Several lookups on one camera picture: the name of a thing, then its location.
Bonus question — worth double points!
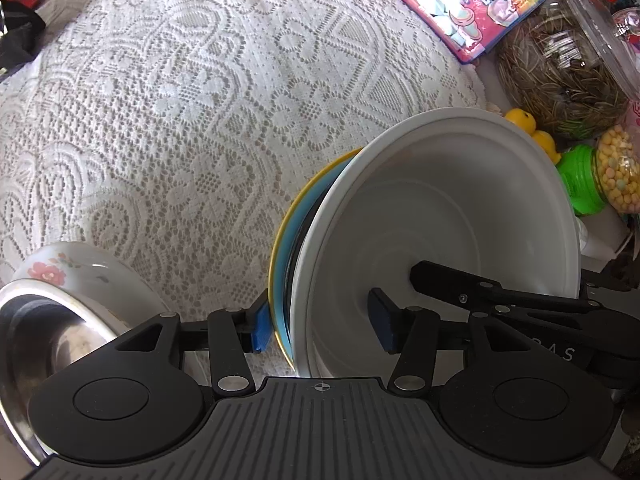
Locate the blue bowl white inside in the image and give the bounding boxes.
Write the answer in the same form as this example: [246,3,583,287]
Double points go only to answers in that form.
[273,158,359,356]

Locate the plain white ceramic bowl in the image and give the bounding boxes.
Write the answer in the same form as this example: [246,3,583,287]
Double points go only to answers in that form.
[290,107,580,378]

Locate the white floral plate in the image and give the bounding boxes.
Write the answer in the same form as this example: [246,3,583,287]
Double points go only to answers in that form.
[9,242,169,333]

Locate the stainless steel bowl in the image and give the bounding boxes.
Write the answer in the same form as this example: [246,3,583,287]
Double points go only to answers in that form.
[1,278,131,466]

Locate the white toy microphone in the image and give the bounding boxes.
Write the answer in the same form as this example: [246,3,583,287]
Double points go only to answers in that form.
[576,211,629,261]

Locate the green gumball candy dispenser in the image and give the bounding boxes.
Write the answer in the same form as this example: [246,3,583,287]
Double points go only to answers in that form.
[556,125,639,217]

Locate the yellow duck toy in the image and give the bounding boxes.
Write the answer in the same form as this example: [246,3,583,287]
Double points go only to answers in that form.
[504,108,561,165]

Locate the white lace tablecloth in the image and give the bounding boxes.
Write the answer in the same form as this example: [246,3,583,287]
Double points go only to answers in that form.
[1,0,486,320]

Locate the sunflower seed jar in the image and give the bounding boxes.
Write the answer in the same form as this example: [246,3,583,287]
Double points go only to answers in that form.
[496,0,639,141]

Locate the pink candy bag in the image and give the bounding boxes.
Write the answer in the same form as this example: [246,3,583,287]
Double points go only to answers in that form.
[613,6,640,133]

